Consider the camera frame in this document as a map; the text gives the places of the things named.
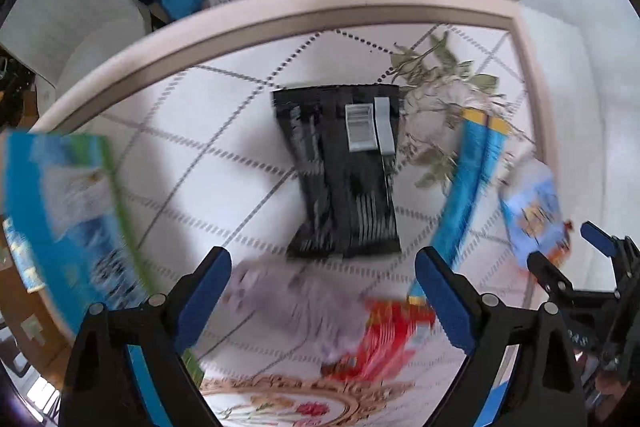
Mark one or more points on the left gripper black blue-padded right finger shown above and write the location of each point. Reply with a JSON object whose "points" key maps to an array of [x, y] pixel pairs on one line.
{"points": [[544, 387]]}

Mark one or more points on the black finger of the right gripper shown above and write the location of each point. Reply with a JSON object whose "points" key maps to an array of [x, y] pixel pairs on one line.
{"points": [[558, 287]]}

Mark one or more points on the long blue snack packet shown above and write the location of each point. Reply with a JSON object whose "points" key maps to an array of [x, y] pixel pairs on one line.
{"points": [[481, 143]]}

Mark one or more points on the grey purple soft cloth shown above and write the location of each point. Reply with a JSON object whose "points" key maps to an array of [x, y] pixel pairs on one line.
{"points": [[287, 297]]}

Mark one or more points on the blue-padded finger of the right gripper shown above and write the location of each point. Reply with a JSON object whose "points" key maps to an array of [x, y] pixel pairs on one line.
{"points": [[623, 253]]}

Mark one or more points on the blue green tissue pack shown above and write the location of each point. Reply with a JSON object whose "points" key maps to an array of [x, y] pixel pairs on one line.
{"points": [[66, 225]]}

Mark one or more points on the red snack packet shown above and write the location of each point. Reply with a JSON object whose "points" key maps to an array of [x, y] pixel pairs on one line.
{"points": [[396, 330]]}

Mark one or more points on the light blue snack bag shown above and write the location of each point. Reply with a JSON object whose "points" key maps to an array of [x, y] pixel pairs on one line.
{"points": [[532, 213]]}

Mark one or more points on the black snack packet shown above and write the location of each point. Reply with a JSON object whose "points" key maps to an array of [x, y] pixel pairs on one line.
{"points": [[343, 142]]}

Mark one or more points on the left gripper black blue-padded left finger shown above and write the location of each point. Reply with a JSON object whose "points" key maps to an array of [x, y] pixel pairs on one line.
{"points": [[126, 366]]}

